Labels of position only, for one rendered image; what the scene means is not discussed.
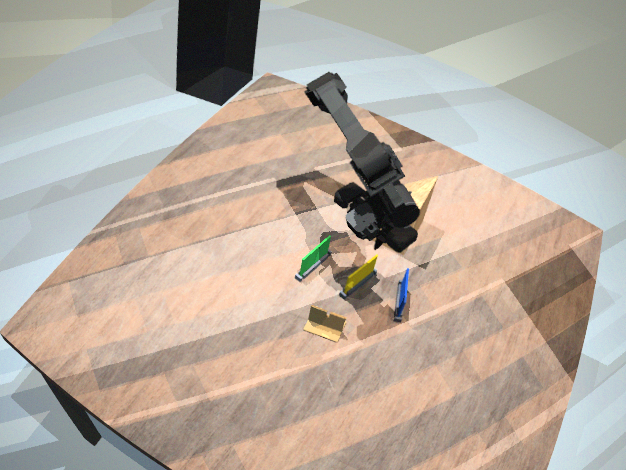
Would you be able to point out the blue flat board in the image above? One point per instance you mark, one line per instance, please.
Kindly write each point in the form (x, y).
(403, 293)

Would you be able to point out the green flat board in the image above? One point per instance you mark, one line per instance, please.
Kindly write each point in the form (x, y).
(317, 253)

